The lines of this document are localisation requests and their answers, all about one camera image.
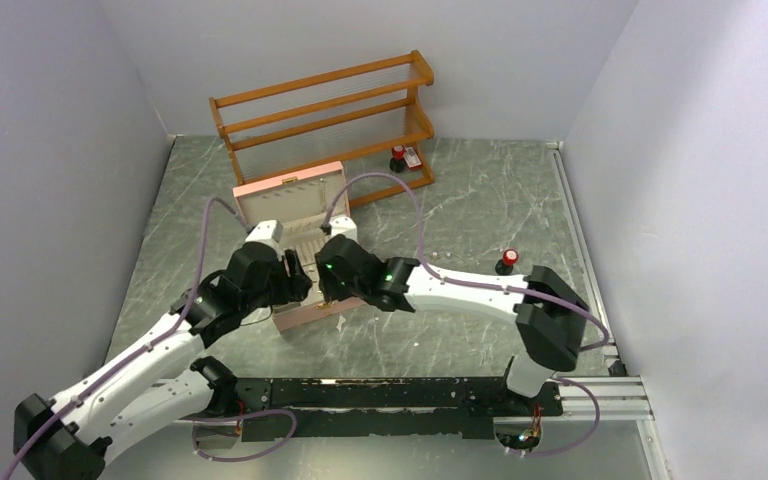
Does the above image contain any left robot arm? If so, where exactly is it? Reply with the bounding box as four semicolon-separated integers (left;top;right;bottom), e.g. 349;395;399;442
5;240;312;479

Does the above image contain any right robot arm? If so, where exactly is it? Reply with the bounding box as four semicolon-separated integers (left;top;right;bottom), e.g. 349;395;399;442
315;235;589;414

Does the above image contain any pink jewelry box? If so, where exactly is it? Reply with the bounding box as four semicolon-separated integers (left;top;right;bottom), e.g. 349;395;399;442
232;161;364;333

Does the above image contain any red black stamp on shelf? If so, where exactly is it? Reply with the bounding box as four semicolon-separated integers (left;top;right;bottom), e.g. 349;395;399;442
389;145;406;174

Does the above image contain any red white small box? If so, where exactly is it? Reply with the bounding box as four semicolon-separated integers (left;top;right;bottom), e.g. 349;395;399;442
403;147;422;171

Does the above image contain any wooden shelf rack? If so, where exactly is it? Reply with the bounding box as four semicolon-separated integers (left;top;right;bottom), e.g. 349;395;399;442
209;50;435;188

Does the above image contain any red black stamp on table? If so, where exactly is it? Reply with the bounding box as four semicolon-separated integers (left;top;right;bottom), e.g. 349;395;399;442
494;248;519;276

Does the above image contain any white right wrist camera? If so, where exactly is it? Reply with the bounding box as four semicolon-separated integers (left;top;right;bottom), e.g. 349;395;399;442
320;214;358;241

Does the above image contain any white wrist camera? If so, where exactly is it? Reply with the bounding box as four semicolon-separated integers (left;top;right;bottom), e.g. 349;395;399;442
245;220;283;250
320;214;358;241

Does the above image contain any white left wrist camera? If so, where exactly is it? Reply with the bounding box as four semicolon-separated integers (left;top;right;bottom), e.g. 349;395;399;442
245;220;283;250

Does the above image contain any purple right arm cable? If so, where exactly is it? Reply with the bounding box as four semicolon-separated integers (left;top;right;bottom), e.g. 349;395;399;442
322;172;612;352

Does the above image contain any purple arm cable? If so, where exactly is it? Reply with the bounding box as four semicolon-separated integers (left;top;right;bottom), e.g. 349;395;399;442
2;197;253;480
322;172;612;352

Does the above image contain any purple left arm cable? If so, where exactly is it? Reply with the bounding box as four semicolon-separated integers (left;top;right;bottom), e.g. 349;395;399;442
2;197;253;480

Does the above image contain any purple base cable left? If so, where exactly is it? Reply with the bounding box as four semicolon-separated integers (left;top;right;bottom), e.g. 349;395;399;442
191;408;298;464

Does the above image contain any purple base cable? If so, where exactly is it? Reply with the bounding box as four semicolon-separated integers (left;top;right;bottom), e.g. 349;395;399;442
191;408;298;464
503;378;601;460

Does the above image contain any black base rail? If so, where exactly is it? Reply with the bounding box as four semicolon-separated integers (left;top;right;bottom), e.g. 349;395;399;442
190;377;653;442

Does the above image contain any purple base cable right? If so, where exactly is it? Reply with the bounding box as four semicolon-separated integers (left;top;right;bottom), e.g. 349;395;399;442
503;378;601;460

